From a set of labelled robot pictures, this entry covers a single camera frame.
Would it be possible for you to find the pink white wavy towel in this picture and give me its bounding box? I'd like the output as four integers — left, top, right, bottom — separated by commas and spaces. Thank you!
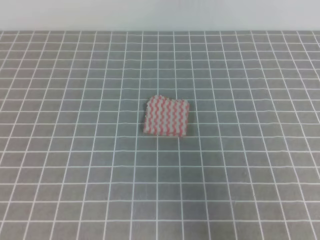
143, 95, 190, 137

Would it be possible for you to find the grey grid tablecloth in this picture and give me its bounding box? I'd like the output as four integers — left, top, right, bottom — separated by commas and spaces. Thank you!
0, 31, 320, 240

